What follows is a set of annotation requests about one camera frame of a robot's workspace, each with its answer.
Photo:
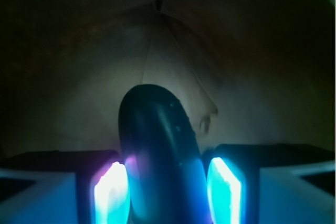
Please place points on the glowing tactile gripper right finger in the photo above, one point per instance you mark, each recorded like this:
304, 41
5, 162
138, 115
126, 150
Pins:
277, 183

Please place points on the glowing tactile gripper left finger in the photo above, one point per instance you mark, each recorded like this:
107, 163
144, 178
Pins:
64, 187

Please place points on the green plastic pickle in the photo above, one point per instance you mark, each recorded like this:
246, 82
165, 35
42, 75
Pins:
162, 158

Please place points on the brown paper bag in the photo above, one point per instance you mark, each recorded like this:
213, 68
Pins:
246, 71

